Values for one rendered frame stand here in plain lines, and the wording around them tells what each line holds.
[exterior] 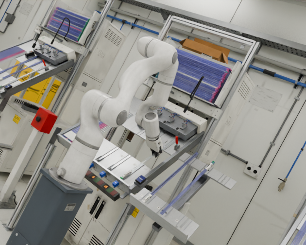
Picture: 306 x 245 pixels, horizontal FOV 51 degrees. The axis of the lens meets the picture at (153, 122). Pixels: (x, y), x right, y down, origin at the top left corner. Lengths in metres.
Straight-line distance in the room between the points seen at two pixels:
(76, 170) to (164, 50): 0.67
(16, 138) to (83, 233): 1.12
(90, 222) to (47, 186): 0.93
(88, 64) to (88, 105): 1.77
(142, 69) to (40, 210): 0.76
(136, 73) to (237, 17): 2.85
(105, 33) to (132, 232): 1.89
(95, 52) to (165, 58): 1.77
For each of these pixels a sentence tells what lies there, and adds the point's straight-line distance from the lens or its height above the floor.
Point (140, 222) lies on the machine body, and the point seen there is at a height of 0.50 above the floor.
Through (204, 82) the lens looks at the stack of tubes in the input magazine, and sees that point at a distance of 2.26.
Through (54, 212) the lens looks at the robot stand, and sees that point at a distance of 1.47.
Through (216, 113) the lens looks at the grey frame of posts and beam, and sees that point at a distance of 2.20.
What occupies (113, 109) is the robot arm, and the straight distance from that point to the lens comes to 1.38.
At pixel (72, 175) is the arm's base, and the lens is 1.46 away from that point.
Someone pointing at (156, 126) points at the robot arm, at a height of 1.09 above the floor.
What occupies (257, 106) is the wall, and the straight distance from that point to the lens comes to 3.71.
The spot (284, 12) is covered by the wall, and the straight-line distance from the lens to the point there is 4.10.
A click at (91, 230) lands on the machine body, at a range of 2.37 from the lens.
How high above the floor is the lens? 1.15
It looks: 1 degrees down
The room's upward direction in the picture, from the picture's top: 28 degrees clockwise
